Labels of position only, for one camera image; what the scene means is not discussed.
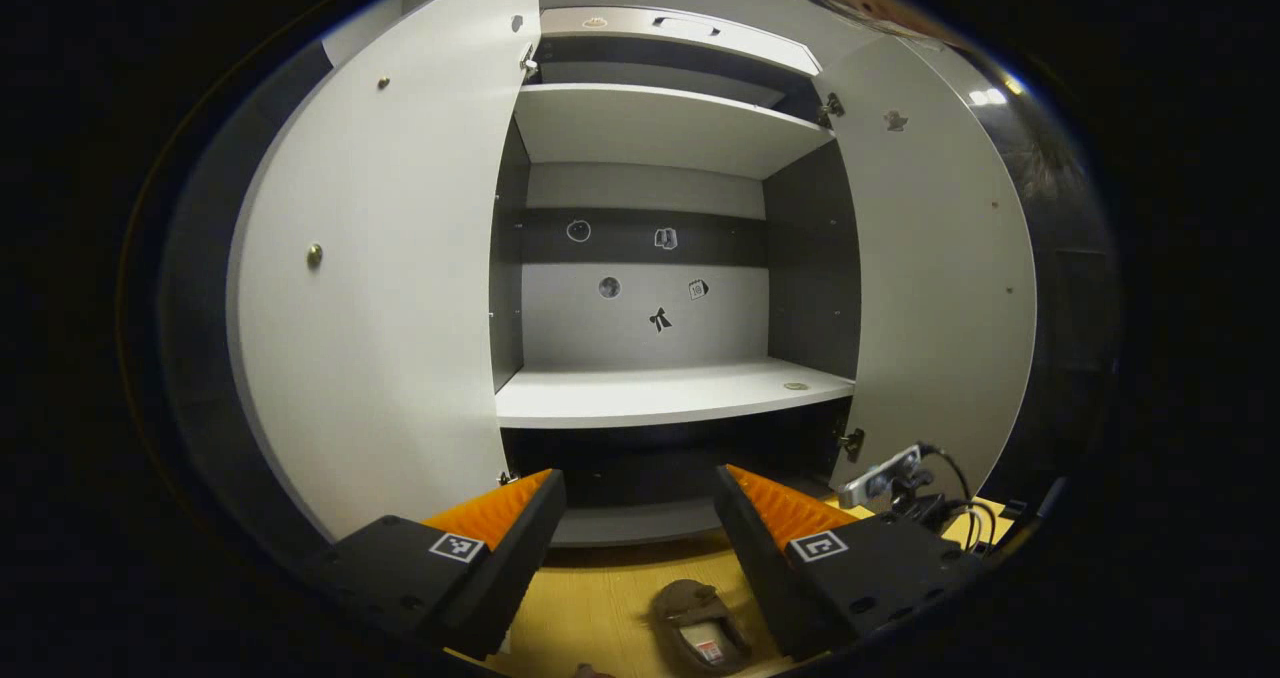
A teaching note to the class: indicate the black backdrop cloth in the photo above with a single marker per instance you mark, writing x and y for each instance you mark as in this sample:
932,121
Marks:
200,358

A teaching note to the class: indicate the white shoe cabinet door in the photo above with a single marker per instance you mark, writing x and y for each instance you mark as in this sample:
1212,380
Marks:
940,288
400,308

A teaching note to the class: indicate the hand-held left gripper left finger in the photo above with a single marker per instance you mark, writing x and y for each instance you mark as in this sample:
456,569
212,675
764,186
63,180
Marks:
510,568

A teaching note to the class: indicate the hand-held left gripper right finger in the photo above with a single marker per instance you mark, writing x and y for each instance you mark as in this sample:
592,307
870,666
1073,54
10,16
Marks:
760,568

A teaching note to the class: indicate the brown shoe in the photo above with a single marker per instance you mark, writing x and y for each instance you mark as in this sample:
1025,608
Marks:
690,598

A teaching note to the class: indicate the small ceiling light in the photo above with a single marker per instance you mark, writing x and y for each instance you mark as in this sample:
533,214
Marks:
988,96

